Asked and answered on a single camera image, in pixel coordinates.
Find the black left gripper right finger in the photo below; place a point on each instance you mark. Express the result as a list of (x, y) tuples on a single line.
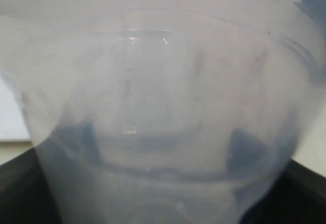
[(297, 197)]

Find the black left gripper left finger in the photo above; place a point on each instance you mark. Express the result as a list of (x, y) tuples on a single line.
[(25, 195)]

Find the clear plastic pitcher container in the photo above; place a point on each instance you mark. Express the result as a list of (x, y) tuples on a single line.
[(162, 111)]

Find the white rectangular plastic tray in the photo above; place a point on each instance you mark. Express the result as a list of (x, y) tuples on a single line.
[(13, 127)]

